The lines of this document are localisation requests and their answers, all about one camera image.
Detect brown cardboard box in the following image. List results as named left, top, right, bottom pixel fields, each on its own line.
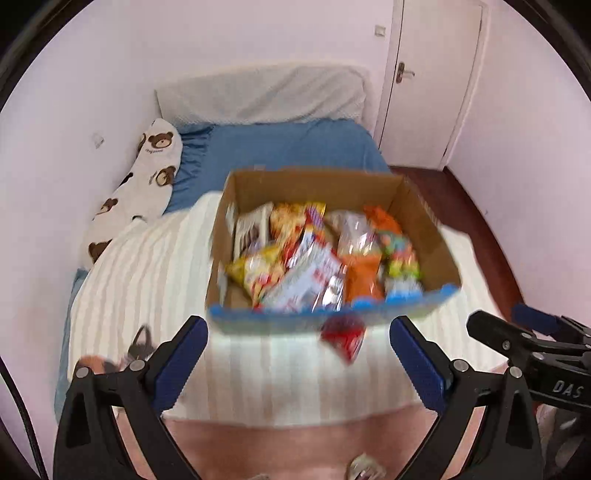
left=205, top=169, right=462, bottom=335

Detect franzzi cookie packet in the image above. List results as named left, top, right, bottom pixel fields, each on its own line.
left=232, top=202, right=273, bottom=260

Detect yellow mushroom snack bag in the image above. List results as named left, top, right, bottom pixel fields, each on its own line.
left=225, top=245, right=286, bottom=308

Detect blue bed sheet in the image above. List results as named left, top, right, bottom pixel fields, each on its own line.
left=54, top=120, right=393, bottom=428

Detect sedaap noodle packet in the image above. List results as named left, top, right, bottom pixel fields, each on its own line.
left=283, top=202, right=325, bottom=270

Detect orange biscuit bag front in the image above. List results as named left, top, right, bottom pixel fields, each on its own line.
left=342, top=254, right=385, bottom=305

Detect striped cat blanket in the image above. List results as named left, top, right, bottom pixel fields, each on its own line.
left=66, top=191, right=509, bottom=480

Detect grey white pillow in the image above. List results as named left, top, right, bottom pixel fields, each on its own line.
left=156, top=63, right=375, bottom=130

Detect clear white snack bag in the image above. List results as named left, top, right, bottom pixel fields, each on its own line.
left=325, top=210, right=381, bottom=257

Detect white cartoon snack packet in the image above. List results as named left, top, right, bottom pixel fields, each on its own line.
left=346, top=453, right=387, bottom=480

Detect colourful candy ball bag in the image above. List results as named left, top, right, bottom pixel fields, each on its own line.
left=378, top=231, right=423, bottom=298

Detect red white snack packet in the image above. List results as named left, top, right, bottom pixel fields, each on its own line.
left=259, top=242, right=341, bottom=313

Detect orange snack bag back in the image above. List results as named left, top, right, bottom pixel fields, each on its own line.
left=363, top=205, right=403, bottom=235

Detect white door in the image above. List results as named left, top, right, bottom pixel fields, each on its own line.
left=375, top=0, right=488, bottom=170

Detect small red snack bag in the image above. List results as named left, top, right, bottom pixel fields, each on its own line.
left=321, top=315, right=366, bottom=365

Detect bear print long pillow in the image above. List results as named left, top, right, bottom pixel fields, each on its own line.
left=81, top=118, right=182, bottom=270

